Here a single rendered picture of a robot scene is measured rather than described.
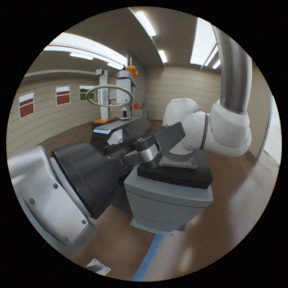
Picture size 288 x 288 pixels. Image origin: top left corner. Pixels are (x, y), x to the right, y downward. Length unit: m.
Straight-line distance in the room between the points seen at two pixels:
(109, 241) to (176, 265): 0.73
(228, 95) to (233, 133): 0.11
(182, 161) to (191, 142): 0.10
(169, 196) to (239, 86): 0.41
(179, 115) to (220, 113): 0.14
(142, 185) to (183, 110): 0.33
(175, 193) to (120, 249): 0.92
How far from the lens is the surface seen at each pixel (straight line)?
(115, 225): 1.16
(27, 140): 6.97
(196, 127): 0.31
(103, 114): 2.26
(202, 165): 0.44
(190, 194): 0.39
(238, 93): 0.28
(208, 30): 3.88
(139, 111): 4.31
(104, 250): 1.18
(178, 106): 0.32
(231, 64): 0.28
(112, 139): 1.02
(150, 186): 0.37
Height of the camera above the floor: 1.10
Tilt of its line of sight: 26 degrees down
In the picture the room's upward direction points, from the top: straight up
